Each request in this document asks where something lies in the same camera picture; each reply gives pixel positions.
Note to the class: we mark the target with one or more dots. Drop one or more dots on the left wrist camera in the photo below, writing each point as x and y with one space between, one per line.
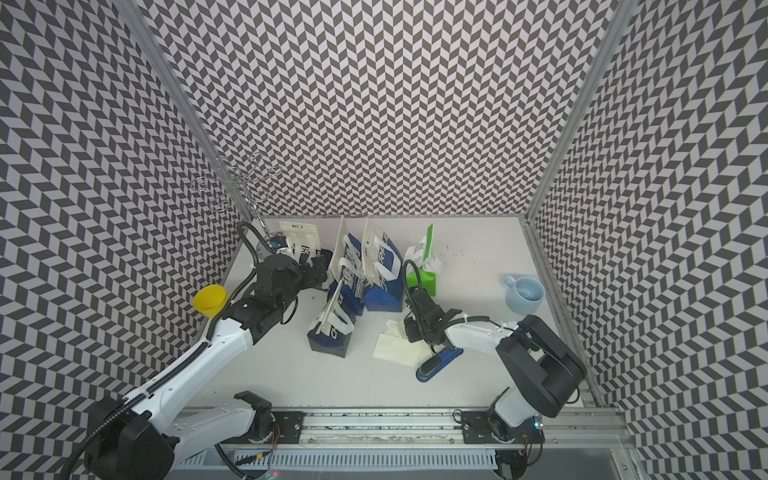
277 243

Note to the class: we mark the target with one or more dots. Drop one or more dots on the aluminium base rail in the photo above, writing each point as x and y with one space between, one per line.
389 439

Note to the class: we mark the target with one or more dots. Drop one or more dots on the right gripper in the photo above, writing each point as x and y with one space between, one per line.
409 326

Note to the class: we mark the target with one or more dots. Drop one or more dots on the light blue mug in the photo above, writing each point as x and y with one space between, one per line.
524 294

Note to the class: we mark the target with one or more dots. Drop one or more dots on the blue black stapler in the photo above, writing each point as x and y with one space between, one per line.
427 370

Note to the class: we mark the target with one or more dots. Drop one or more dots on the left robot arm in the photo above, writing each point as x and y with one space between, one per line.
142 437

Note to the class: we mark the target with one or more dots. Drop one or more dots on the green white bag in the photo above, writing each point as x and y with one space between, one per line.
429 266

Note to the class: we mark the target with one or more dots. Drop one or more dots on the metal wire mug tree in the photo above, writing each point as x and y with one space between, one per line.
234 184

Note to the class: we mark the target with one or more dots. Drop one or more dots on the cream receipt pile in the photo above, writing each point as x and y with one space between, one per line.
392 345

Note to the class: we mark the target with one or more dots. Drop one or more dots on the yellow plastic cup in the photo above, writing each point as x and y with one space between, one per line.
210 300

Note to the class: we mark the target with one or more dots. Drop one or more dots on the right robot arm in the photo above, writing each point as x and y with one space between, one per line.
546 373

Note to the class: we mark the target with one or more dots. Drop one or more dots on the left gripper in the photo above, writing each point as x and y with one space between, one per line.
310 279

